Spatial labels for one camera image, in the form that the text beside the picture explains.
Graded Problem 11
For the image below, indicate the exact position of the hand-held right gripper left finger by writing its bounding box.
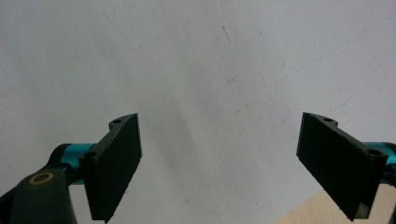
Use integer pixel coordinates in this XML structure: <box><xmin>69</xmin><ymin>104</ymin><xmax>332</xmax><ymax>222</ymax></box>
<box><xmin>78</xmin><ymin>112</ymin><xmax>144</xmax><ymax>224</ymax></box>

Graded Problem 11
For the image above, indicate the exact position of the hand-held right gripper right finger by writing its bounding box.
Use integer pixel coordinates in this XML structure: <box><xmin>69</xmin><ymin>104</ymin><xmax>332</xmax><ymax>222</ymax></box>
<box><xmin>295</xmin><ymin>111</ymin><xmax>389</xmax><ymax>222</ymax></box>

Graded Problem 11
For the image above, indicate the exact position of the white table mat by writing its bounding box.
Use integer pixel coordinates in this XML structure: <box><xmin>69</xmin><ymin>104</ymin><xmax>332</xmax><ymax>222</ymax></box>
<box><xmin>0</xmin><ymin>0</ymin><xmax>396</xmax><ymax>224</ymax></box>

